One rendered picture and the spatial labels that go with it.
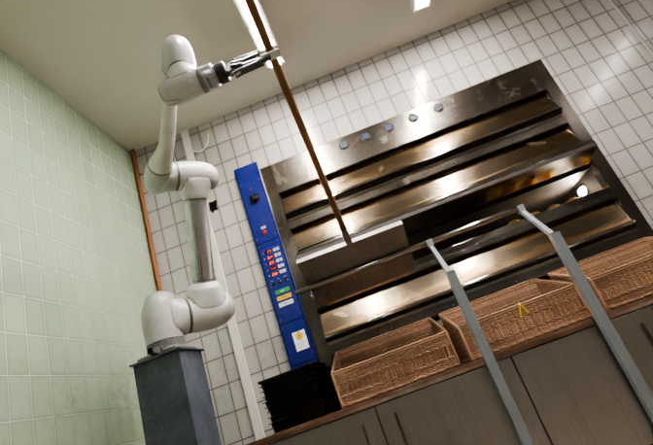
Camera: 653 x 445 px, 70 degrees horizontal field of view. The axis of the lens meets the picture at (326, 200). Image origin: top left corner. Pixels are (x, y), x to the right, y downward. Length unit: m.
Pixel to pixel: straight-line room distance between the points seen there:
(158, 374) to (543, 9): 3.14
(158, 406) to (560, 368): 1.59
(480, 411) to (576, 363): 0.43
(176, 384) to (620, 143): 2.67
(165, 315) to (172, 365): 0.22
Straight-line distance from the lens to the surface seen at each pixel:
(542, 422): 2.20
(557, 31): 3.56
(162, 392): 2.03
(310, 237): 2.85
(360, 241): 2.28
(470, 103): 3.16
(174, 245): 3.15
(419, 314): 2.70
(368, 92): 3.22
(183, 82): 1.72
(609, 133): 3.23
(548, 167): 2.92
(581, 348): 2.25
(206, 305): 2.14
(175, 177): 2.14
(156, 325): 2.09
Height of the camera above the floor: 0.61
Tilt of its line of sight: 22 degrees up
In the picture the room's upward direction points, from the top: 20 degrees counter-clockwise
